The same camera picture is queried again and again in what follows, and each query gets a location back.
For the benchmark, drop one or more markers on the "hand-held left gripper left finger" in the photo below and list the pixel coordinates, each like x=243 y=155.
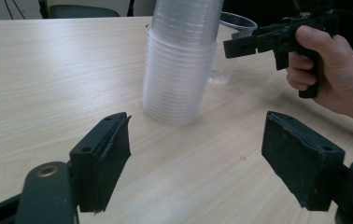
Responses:
x=103 y=161

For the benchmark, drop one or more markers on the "black folding chair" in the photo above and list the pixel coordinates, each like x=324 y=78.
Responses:
x=81 y=11

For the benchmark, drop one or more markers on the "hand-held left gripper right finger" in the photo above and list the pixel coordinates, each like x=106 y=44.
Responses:
x=302 y=161

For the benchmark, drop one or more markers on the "single clear plastic cup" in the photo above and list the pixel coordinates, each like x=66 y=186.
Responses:
x=224 y=70

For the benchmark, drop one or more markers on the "stack of clear plastic cups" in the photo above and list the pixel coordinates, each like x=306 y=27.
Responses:
x=177 y=74

